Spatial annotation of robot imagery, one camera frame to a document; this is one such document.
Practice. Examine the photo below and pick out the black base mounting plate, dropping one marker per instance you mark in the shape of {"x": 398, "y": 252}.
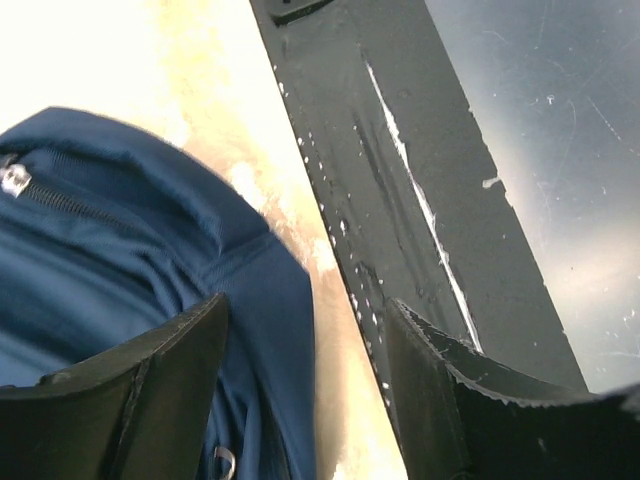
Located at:
{"x": 407, "y": 187}

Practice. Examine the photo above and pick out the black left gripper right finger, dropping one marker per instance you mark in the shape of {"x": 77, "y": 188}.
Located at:
{"x": 461, "y": 415}

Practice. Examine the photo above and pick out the navy blue backpack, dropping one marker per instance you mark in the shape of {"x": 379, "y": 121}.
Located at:
{"x": 107, "y": 232}

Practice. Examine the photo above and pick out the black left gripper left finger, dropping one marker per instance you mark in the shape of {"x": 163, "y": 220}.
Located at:
{"x": 136, "y": 411}

